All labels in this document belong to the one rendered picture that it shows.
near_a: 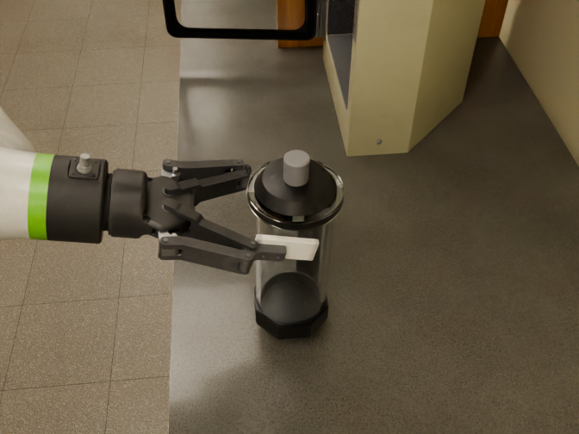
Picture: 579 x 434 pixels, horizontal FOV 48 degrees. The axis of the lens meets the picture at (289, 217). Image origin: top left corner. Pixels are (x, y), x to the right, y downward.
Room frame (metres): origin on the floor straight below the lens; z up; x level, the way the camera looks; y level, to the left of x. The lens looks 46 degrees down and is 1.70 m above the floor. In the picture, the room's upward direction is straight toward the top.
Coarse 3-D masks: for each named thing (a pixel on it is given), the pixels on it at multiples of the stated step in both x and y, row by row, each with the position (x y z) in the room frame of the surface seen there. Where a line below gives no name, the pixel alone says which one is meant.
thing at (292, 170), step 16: (288, 160) 0.52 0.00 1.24; (304, 160) 0.53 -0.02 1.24; (272, 176) 0.53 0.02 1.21; (288, 176) 0.52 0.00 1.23; (304, 176) 0.52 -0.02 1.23; (320, 176) 0.53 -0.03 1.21; (256, 192) 0.52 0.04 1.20; (272, 192) 0.51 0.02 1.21; (288, 192) 0.51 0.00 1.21; (304, 192) 0.51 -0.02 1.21; (320, 192) 0.51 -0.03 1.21; (336, 192) 0.52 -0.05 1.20; (272, 208) 0.49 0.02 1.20; (288, 208) 0.49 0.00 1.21; (304, 208) 0.49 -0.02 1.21; (320, 208) 0.49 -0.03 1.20
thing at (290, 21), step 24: (192, 0) 1.20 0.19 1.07; (216, 0) 1.20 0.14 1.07; (240, 0) 1.20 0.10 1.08; (264, 0) 1.19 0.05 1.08; (288, 0) 1.19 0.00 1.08; (192, 24) 1.20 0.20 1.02; (216, 24) 1.20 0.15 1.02; (240, 24) 1.20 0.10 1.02; (264, 24) 1.19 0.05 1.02; (288, 24) 1.19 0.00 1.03
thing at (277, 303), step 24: (264, 168) 0.56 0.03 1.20; (288, 216) 0.48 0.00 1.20; (312, 216) 0.49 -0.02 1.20; (264, 264) 0.50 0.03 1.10; (288, 264) 0.48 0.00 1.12; (312, 264) 0.49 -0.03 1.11; (264, 288) 0.50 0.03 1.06; (288, 288) 0.48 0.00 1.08; (312, 288) 0.49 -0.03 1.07; (264, 312) 0.50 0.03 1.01; (288, 312) 0.48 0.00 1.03; (312, 312) 0.49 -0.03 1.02
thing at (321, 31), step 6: (324, 0) 1.20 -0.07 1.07; (318, 6) 1.20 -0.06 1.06; (324, 6) 1.20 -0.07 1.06; (318, 12) 1.20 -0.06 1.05; (324, 12) 1.20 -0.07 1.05; (324, 18) 1.20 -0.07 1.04; (324, 24) 1.19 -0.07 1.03; (318, 30) 1.20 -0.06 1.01; (324, 30) 1.19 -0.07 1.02; (318, 36) 1.20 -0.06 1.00; (324, 36) 1.19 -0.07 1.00
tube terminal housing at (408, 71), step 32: (384, 0) 0.89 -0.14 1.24; (416, 0) 0.89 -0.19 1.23; (448, 0) 0.93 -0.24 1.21; (480, 0) 1.03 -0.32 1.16; (384, 32) 0.89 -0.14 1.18; (416, 32) 0.89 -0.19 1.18; (448, 32) 0.95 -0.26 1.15; (352, 64) 0.90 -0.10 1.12; (384, 64) 0.89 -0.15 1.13; (416, 64) 0.89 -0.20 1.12; (448, 64) 0.97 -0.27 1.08; (352, 96) 0.89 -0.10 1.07; (384, 96) 0.89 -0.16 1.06; (416, 96) 0.90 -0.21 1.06; (448, 96) 0.99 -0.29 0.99; (352, 128) 0.89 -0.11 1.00; (384, 128) 0.89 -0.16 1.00; (416, 128) 0.91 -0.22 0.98
